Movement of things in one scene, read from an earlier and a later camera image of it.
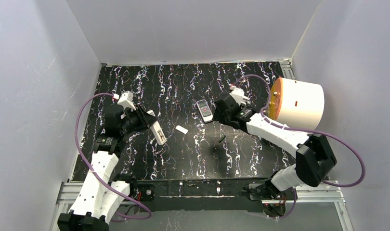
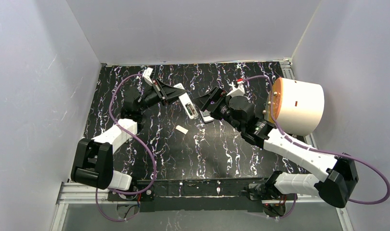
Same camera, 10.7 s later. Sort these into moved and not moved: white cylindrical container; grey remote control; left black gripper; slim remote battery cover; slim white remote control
Moved: left black gripper; slim white remote control
Not moved: white cylindrical container; grey remote control; slim remote battery cover
